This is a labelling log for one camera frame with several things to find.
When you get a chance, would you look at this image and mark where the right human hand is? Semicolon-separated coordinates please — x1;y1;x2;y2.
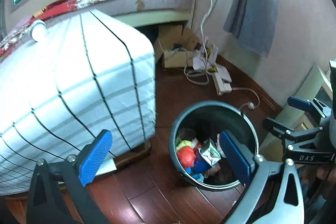
300;164;335;185

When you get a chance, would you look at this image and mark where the blue white paper cup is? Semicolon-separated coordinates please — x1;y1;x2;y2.
29;20;47;42

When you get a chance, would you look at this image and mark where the white wifi router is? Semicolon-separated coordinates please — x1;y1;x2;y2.
193;43;219;73

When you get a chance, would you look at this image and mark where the cardboard box under bed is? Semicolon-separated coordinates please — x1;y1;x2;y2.
154;24;199;68

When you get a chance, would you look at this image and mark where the green white milk carton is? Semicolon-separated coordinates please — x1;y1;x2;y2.
198;139;221;167

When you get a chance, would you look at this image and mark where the floral bed mattress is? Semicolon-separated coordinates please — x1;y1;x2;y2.
0;0;194;57

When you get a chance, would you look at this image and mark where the grey hanging cloth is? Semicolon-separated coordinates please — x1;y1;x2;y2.
223;0;279;57

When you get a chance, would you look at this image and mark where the white power strip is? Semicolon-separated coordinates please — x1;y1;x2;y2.
213;73;232;96

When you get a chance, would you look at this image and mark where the yellow green trash wrapper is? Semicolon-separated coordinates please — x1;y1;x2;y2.
175;137;193;151

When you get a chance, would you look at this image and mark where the red plastic bag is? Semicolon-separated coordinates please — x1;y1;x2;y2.
177;146;196;169

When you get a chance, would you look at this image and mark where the blue plastic bag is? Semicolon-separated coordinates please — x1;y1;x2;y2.
185;153;212;182

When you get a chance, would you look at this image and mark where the black trash bin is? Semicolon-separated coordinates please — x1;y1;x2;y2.
169;101;259;192

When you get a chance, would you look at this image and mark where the white inline switch cable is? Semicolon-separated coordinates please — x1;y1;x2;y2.
231;86;261;111

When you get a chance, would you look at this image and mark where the white hanging cable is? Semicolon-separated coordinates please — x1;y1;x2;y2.
183;0;214;86

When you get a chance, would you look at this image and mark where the white grid tablecloth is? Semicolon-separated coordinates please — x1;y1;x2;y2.
1;10;156;196

